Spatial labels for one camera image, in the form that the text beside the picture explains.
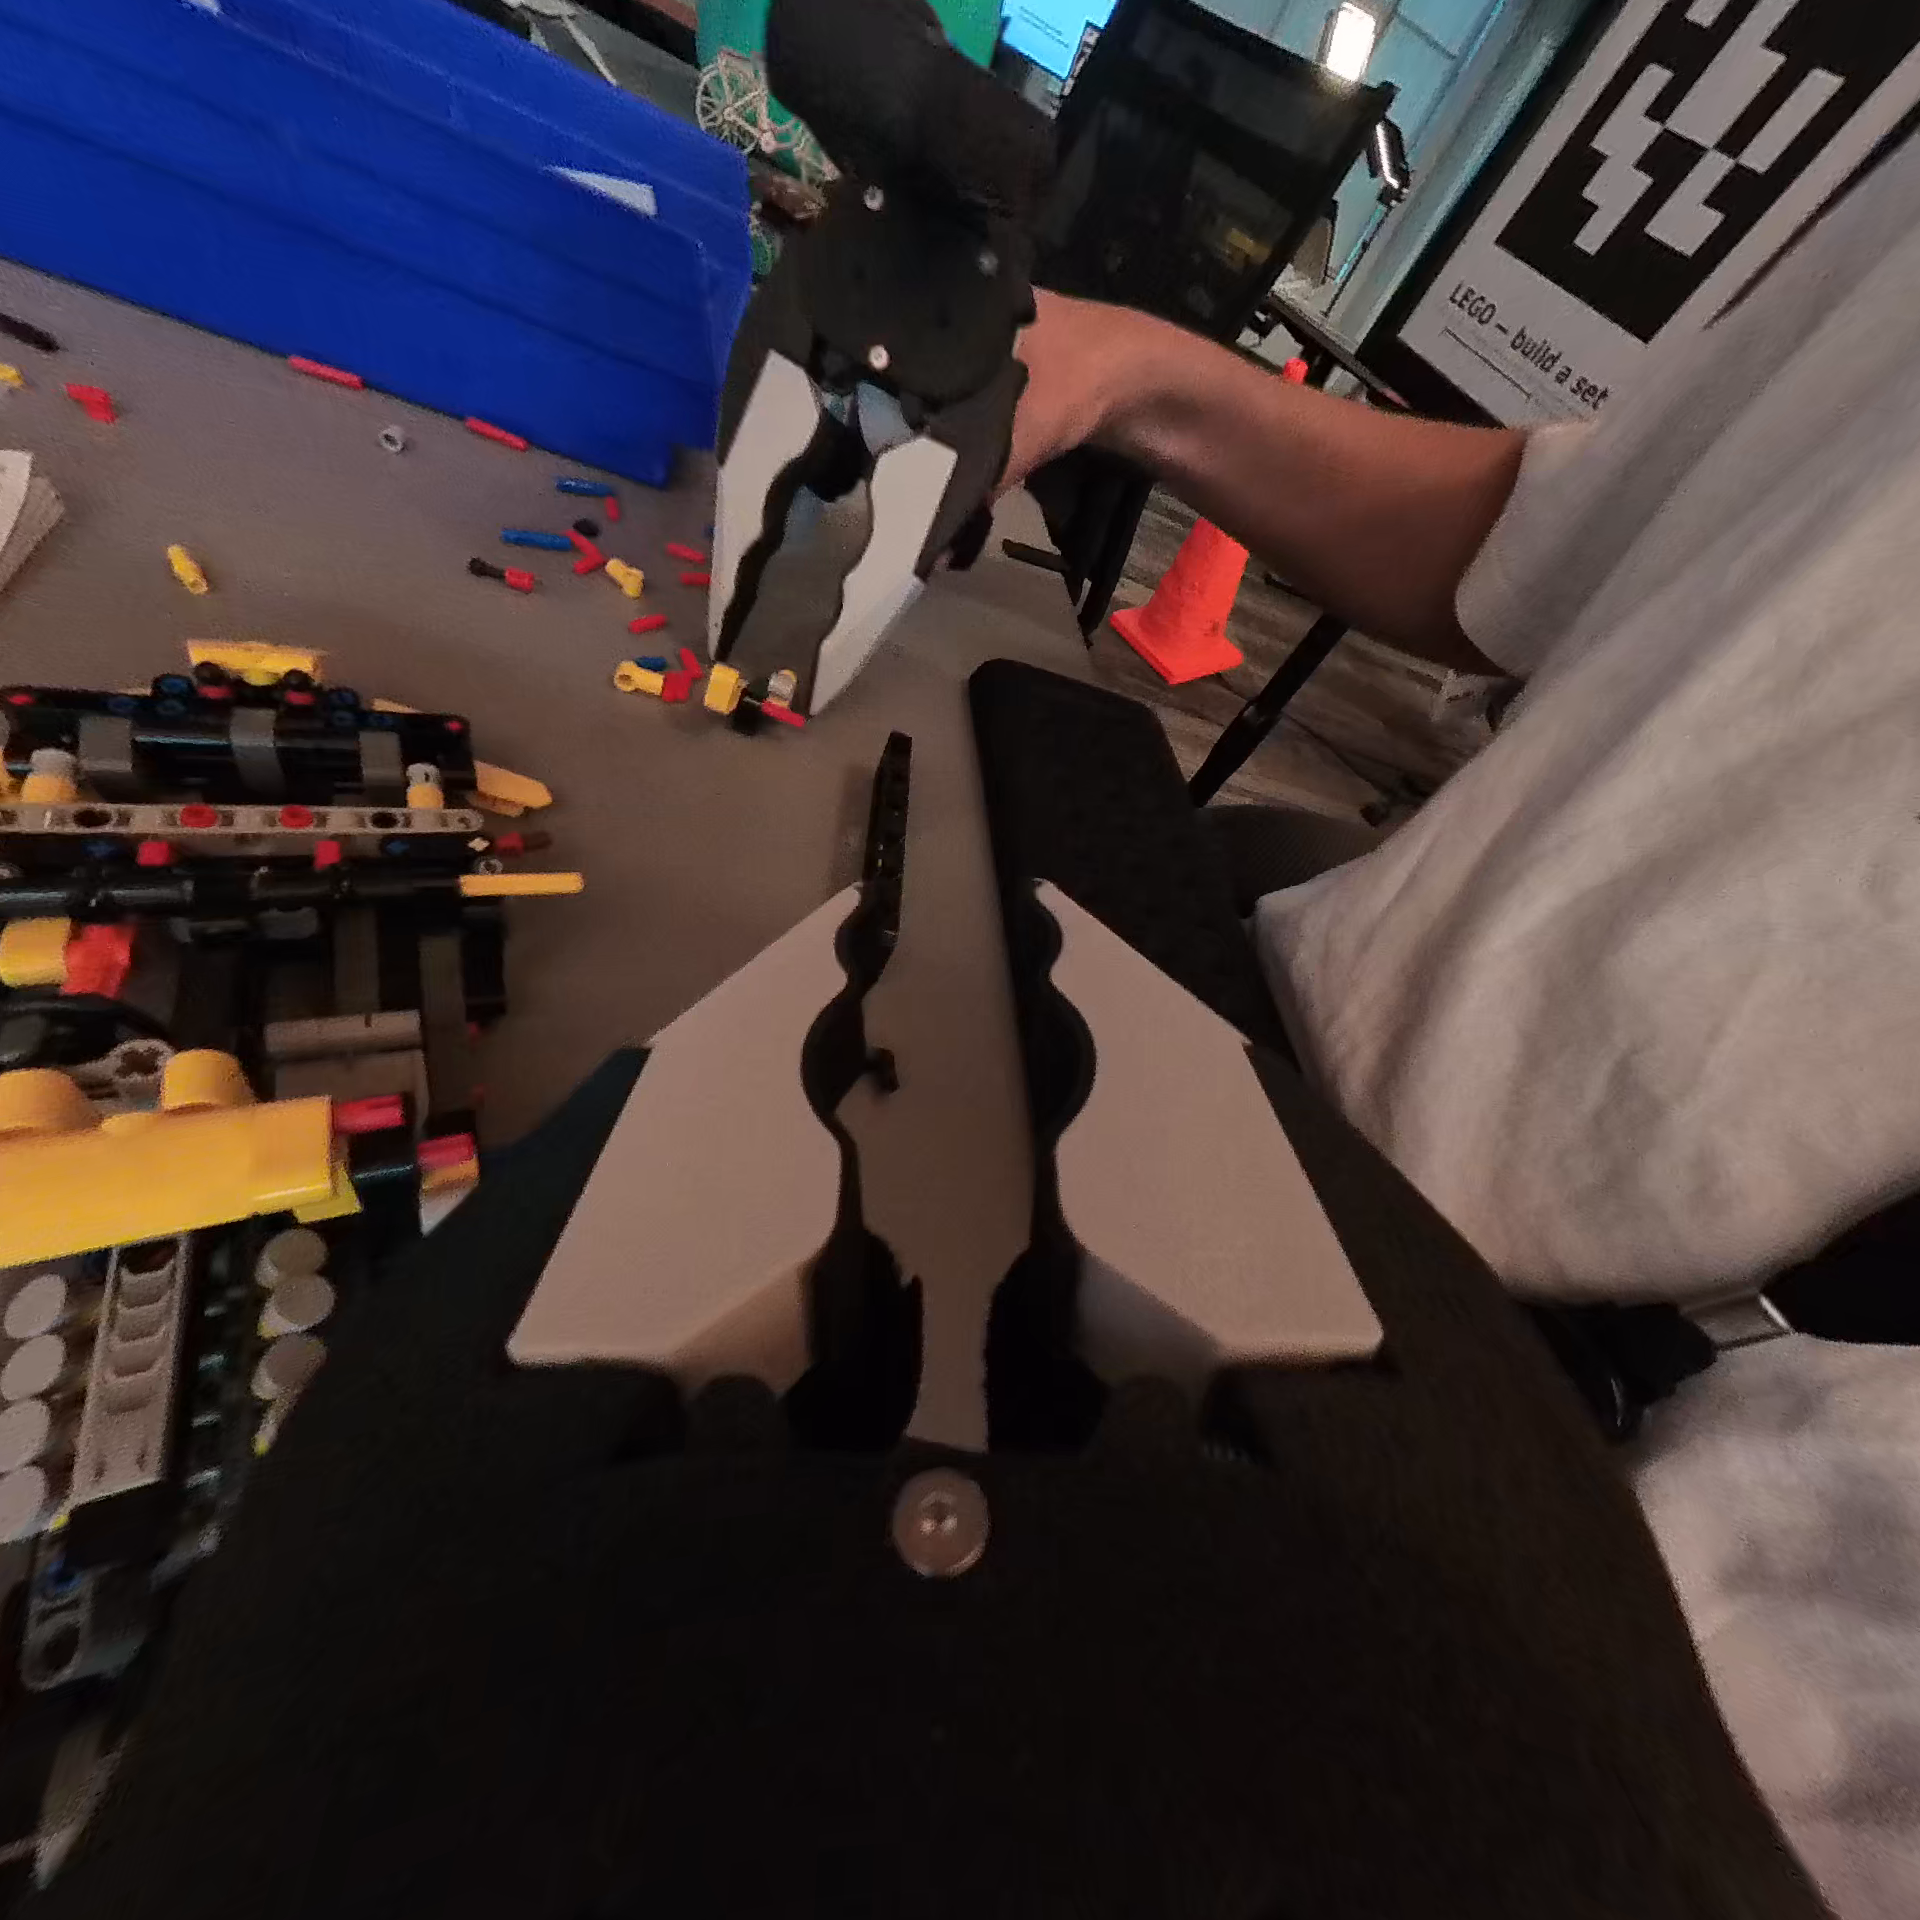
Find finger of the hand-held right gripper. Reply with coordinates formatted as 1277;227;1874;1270
807;431;965;720
704;350;829;665

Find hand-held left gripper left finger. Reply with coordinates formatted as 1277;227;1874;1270
504;880;903;1383

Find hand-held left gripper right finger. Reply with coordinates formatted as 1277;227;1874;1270
1014;878;1384;1373

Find black lego frame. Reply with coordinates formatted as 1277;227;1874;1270
853;728;913;1097

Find lego car model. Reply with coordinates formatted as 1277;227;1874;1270
0;638;586;1704

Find person's right forearm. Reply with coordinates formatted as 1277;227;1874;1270
1101;321;1536;665

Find scattered small lego pieces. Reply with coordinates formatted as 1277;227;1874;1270
0;305;714;706

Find lego instruction booklet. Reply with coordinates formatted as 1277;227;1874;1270
0;448;69;595

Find person's right hand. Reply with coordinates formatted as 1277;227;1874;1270
991;287;1174;499

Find miniature bicycle model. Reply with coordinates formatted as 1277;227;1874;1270
695;41;836;178

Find black monitor screen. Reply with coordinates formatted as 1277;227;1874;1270
996;0;1125;85

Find teal container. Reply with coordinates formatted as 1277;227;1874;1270
695;0;1007;182

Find blue plastic bin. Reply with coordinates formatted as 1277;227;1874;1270
0;0;754;489

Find square code card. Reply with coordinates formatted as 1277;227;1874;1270
1394;0;1920;431

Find black lanyard strap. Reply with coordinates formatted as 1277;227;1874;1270
1528;1287;1797;1445

